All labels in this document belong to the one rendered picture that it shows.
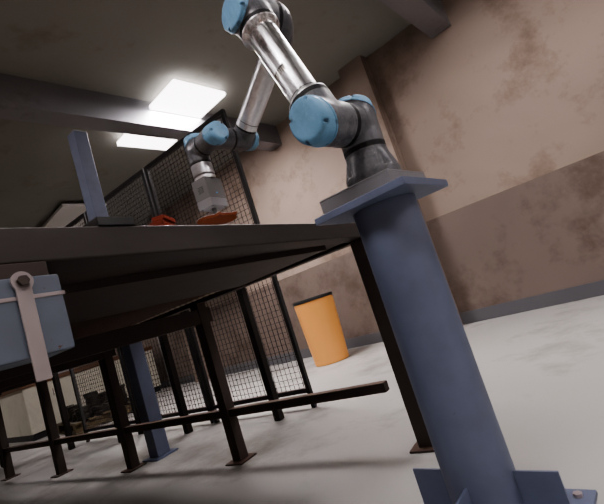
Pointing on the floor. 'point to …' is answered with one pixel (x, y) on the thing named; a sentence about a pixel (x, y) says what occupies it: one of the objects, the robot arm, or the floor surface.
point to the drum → (322, 329)
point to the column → (441, 357)
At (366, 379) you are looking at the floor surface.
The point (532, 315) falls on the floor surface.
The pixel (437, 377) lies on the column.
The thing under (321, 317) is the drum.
